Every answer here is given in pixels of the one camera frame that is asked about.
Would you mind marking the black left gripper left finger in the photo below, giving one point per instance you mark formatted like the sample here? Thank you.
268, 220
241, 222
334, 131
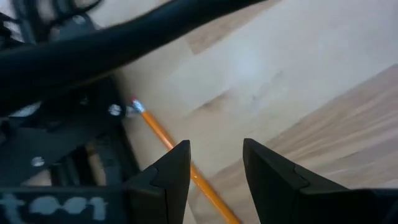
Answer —
161, 193

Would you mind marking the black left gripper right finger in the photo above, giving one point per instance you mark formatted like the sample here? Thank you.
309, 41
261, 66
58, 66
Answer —
280, 199

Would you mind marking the orange pencil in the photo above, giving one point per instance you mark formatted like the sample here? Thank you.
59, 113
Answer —
155, 127

